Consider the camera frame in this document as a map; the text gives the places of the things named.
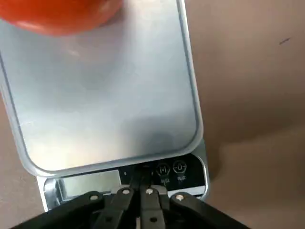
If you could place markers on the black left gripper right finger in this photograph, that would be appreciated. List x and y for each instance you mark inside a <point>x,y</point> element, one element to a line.
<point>155,210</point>

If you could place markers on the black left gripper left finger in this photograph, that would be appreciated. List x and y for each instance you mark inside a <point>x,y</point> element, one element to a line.
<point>114,210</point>

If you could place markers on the red toy tomato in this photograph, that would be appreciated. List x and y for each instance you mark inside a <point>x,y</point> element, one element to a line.
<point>59,16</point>

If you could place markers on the silver digital kitchen scale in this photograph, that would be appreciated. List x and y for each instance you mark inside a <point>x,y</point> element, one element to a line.
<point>95,95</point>

